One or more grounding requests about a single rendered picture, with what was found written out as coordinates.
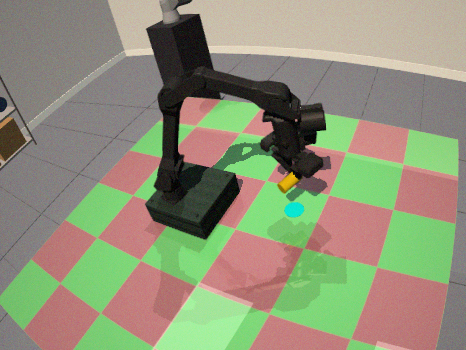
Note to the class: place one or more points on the cyan circle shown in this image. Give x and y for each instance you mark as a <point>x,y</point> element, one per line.
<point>294,209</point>

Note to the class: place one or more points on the yellow tall cylinder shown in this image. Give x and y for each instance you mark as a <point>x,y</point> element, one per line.
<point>288,182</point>

